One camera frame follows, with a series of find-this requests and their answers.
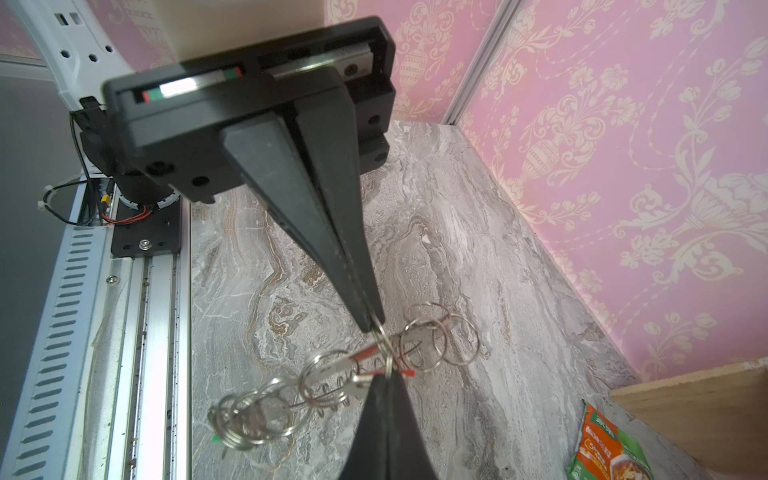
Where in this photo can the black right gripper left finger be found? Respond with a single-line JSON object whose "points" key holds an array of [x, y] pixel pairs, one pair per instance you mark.
{"points": [[368, 455]]}

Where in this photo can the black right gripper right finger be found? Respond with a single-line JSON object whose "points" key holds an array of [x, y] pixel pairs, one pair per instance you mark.
{"points": [[406, 455]]}

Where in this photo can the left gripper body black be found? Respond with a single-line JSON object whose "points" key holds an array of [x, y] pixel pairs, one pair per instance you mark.
{"points": [[168, 120]]}

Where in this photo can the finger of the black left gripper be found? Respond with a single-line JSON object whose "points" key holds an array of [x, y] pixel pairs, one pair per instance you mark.
{"points": [[327, 124], [262, 151]]}

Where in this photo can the red key tag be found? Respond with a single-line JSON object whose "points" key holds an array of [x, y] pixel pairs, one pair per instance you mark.
{"points": [[370, 360]]}

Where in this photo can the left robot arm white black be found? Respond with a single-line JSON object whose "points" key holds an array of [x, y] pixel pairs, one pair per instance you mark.
{"points": [[82, 58]]}

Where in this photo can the green orange snack packet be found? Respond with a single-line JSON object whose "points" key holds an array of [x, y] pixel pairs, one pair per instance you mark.
{"points": [[604, 451]]}

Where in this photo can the wooden shelf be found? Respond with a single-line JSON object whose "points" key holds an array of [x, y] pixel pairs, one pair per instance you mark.
{"points": [[718, 416]]}

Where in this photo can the aluminium corner post left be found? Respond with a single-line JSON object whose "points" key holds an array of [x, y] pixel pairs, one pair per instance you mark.
{"points": [[482, 60]]}

